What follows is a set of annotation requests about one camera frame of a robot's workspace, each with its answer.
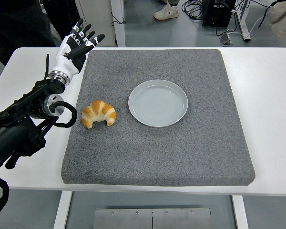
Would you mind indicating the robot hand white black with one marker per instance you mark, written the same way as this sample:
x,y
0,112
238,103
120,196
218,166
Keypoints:
x,y
66,60

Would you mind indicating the golden croissant bread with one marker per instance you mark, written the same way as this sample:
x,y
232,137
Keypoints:
x,y
99,109

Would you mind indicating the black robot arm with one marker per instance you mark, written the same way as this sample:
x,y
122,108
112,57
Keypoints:
x,y
14,133

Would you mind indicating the round grey plate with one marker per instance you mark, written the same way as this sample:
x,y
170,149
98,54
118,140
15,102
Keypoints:
x,y
157,105

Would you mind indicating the grey metal plate with screws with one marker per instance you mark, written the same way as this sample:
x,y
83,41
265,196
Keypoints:
x,y
124,219

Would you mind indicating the person's leg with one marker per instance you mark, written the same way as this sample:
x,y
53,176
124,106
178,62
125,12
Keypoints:
x,y
62,14

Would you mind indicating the white cabinet panel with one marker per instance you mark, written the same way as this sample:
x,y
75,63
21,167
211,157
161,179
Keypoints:
x,y
97,14

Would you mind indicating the white background desk upright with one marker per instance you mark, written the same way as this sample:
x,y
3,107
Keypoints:
x,y
119,31

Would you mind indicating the person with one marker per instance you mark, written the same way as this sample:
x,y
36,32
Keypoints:
x,y
14,23

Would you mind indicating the person's white shoe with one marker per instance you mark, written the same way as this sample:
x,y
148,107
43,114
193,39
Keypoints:
x,y
166,13

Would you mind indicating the grey speckled foam mat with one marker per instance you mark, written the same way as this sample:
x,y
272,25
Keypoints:
x,y
157,155

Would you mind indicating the white table leg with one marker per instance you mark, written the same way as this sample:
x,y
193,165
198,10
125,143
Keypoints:
x,y
62,210
239,212

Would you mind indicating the black computer case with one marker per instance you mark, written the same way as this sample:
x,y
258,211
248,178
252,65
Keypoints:
x,y
217,14

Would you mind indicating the grey foot pedal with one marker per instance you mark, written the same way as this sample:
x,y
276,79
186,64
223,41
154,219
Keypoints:
x,y
226,40

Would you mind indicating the white desk leg with foot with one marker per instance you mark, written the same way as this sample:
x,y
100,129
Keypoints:
x,y
243,21

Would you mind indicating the beige cloth bag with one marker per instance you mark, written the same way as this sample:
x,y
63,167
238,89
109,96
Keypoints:
x,y
283,19

